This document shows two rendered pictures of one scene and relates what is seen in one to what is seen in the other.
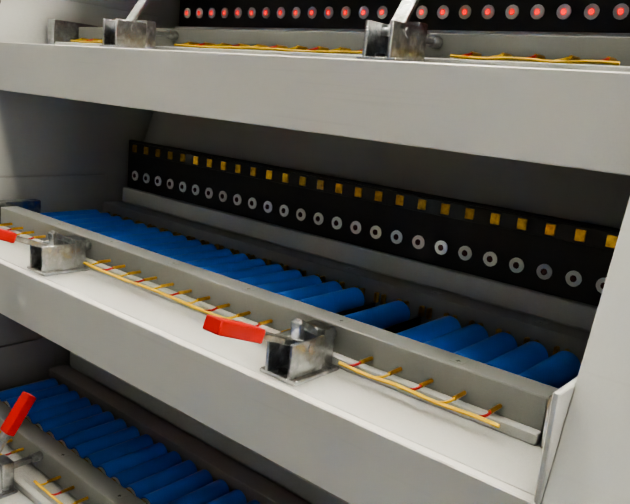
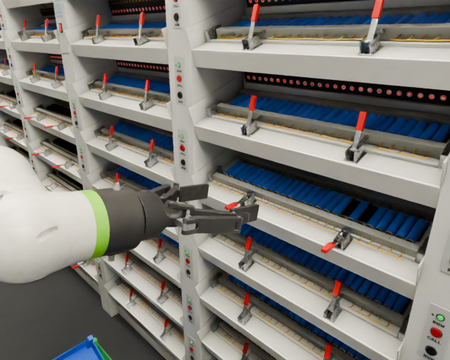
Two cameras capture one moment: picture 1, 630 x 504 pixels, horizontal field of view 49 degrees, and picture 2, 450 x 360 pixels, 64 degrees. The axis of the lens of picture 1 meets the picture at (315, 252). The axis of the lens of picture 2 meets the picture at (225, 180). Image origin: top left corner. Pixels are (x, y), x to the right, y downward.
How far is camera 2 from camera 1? 0.48 m
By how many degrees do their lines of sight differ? 25
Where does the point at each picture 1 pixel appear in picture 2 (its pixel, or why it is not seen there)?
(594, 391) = (428, 263)
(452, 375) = (388, 243)
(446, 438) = (390, 264)
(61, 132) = not seen: hidden behind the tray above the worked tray
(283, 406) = (342, 256)
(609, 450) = (433, 276)
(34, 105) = not seen: hidden behind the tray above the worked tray
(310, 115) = (331, 174)
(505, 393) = (404, 248)
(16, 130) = (206, 147)
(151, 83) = (267, 153)
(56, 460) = (262, 251)
